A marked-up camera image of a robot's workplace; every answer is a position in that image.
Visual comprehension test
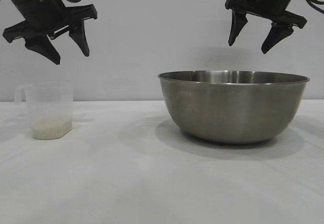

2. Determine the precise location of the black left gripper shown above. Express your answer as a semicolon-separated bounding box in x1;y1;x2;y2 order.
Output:
0;0;98;66

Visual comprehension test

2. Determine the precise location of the clear plastic measuring cup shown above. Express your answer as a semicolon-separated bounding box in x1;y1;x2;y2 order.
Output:
14;81;74;141

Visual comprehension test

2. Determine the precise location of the stainless steel mixing bowl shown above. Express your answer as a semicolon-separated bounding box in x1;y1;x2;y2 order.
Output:
157;69;310;144

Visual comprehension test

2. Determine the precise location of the white uncooked rice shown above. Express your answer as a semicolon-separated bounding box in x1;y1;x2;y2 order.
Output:
32;116;73;141

